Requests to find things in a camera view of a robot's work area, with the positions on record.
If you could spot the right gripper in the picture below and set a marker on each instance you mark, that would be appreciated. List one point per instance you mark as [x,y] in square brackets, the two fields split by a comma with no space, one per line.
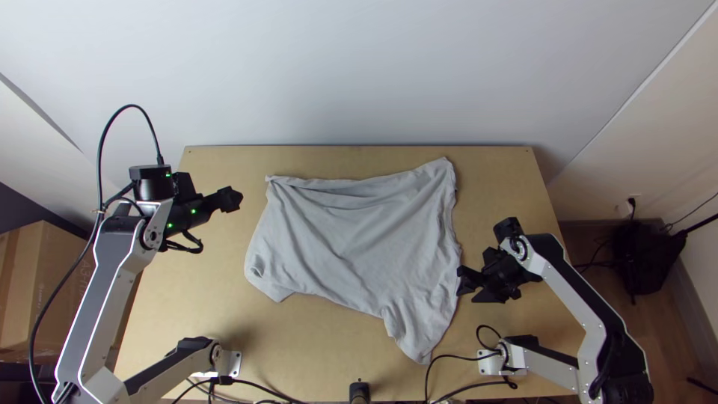
[505,275]

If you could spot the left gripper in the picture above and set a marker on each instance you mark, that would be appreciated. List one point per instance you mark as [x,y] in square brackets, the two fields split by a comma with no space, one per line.
[221,203]

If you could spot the grey t-shirt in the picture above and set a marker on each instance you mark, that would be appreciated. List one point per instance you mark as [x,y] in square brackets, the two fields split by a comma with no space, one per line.
[359,235]

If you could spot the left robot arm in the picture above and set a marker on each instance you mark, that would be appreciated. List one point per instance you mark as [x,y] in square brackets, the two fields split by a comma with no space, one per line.
[112,269]

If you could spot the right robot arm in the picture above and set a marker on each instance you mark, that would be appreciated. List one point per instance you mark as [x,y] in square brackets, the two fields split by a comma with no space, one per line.
[561,280]

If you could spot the black bag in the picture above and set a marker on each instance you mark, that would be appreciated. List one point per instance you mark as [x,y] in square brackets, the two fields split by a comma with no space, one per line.
[645,258]

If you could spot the cardboard box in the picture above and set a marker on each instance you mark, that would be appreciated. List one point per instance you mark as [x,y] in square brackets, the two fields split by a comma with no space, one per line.
[33,280]

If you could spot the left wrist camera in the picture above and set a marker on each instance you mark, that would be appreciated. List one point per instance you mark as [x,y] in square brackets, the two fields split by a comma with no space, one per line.
[184,184]

